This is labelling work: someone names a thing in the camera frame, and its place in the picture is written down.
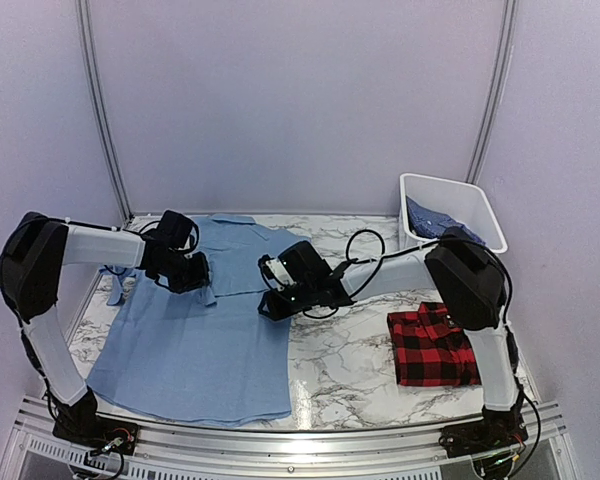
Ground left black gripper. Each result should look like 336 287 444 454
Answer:
155 251 208 294

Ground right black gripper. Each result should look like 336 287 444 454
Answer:
259 278 318 320

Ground light blue long sleeve shirt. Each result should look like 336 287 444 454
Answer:
86 214 302 426

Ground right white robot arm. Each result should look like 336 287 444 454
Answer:
258 227 528 448

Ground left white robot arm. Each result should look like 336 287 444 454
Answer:
0 210 210 447

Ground red black plaid shirt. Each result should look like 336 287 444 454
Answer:
386 302 481 388

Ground dark blue patterned shirt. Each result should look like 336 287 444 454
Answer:
406 197 485 245

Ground white plastic bin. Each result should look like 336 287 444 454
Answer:
398 173 508 255

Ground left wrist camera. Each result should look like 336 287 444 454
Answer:
156 210 199 254

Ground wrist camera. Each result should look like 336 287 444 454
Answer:
258 240 332 292
156 210 199 254

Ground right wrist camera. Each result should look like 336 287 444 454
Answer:
258 240 332 292

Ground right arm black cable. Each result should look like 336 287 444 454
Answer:
344 228 431 296

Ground aluminium table front rail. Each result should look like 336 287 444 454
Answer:
0 394 576 480

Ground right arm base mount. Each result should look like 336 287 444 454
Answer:
438 418 529 458

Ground left wall aluminium profile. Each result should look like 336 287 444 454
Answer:
75 0 133 223

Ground wall aluminium profile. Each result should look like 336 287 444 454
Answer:
75 0 133 223
465 0 519 185

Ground right wall aluminium profile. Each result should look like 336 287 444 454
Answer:
465 0 519 185

